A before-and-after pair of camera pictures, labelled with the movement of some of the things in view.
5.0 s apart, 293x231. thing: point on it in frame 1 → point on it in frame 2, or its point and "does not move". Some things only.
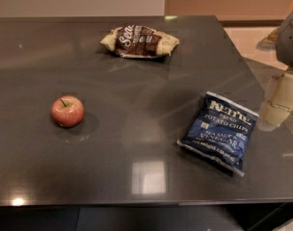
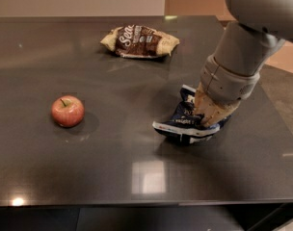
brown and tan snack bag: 140,42 does not move
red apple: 67,111 does not move
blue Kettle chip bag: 219,131 → 184,127
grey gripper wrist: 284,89 → 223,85
